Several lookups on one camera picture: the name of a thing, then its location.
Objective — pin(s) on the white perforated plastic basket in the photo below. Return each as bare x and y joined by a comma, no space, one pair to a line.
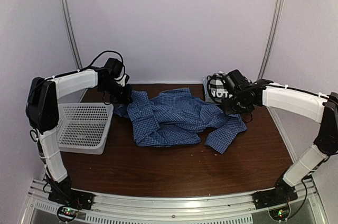
83,127

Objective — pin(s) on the front aluminium rail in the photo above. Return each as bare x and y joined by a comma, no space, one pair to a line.
231,208

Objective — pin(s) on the black white plaid shirt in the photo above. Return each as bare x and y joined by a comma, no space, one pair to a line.
216,88

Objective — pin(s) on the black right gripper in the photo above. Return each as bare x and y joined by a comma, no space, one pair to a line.
228,110

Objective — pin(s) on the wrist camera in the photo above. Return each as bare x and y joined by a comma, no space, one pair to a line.
235,82
117,71

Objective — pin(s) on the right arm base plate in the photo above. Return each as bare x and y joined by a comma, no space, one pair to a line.
273,197

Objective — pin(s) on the aluminium frame post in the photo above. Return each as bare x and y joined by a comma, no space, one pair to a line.
70,33
278,8

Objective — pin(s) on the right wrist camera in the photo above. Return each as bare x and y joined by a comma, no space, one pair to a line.
235,82

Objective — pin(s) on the right small circuit board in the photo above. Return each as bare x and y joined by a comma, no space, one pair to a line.
279,214

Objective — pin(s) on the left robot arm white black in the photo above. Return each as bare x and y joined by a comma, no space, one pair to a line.
43,114

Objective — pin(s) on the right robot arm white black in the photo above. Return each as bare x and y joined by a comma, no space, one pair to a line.
307,120

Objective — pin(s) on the left small circuit board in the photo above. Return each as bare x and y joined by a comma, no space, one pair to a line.
65,213

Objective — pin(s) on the right aluminium frame post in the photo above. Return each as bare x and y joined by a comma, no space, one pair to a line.
278,8

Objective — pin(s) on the blue checked shirt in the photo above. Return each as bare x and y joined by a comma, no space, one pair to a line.
176,117

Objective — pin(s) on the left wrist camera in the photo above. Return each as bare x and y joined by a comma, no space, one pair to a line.
117,71

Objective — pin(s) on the small circuit board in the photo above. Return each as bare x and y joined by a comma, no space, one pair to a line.
279,214
65,213

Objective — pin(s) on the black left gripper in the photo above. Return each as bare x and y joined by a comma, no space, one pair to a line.
125,98

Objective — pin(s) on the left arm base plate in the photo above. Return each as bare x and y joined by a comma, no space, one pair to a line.
78,199

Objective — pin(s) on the left aluminium frame post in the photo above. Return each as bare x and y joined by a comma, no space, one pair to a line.
70,33

